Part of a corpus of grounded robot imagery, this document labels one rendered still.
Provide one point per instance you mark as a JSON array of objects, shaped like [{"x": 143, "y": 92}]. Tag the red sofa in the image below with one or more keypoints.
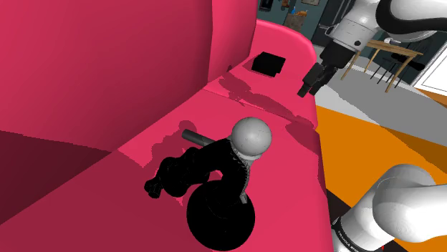
[{"x": 87, "y": 69}]

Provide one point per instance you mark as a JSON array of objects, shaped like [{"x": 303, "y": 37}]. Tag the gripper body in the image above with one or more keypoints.
[{"x": 338, "y": 55}]

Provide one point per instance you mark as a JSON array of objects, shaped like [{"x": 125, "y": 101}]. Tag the white door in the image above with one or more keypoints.
[{"x": 435, "y": 75}]

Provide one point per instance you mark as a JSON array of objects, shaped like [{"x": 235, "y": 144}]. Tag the brown cabinet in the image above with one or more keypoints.
[{"x": 294, "y": 21}]

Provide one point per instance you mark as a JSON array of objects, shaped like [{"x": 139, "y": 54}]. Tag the black lamp with grey globe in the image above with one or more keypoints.
[{"x": 220, "y": 216}]

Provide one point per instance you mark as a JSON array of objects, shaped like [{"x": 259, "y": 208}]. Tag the wooden table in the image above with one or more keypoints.
[{"x": 391, "y": 48}]

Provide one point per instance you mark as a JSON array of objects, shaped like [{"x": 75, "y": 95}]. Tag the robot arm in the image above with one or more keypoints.
[{"x": 401, "y": 206}]

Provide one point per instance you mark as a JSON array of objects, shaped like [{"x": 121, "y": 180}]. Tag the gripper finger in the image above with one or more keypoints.
[
  {"x": 324, "y": 79},
  {"x": 309, "y": 79}
]

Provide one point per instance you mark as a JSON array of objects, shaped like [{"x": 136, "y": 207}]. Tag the black chair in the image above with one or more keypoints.
[{"x": 416, "y": 65}]

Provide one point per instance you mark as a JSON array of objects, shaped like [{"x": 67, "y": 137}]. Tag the dark wall picture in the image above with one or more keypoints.
[{"x": 265, "y": 4}]

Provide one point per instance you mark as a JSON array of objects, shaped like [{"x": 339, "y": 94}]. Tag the black flat square thing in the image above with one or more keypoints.
[{"x": 268, "y": 64}]

